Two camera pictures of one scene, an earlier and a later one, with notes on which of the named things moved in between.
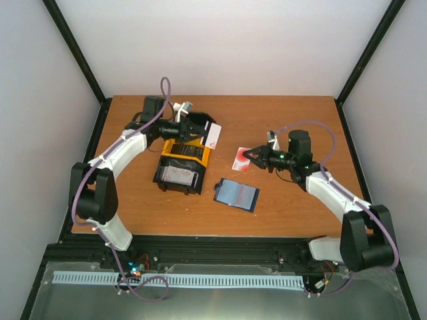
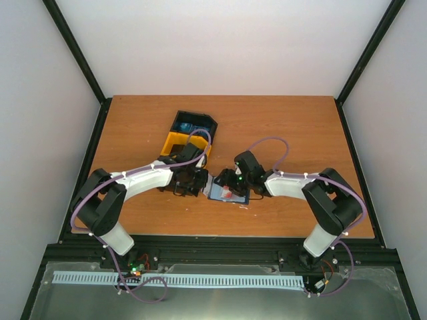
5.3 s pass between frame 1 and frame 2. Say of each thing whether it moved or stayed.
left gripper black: moved
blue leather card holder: moved
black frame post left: stayed
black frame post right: stayed
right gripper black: moved
